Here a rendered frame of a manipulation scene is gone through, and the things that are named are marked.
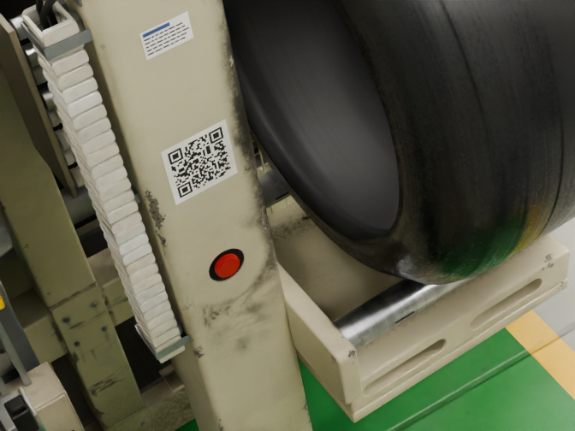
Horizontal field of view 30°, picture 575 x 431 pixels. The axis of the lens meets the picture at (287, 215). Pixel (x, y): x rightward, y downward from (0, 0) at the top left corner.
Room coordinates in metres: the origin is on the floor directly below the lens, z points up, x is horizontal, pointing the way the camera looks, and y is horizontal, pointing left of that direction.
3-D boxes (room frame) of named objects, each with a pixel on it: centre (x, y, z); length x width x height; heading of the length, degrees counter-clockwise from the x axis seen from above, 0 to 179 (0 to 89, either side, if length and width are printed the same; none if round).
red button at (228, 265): (0.82, 0.08, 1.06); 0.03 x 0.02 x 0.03; 115
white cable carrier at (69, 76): (0.81, 0.17, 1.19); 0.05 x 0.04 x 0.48; 25
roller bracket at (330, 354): (0.93, 0.04, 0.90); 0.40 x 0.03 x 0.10; 25
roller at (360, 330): (0.88, -0.18, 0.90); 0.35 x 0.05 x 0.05; 115
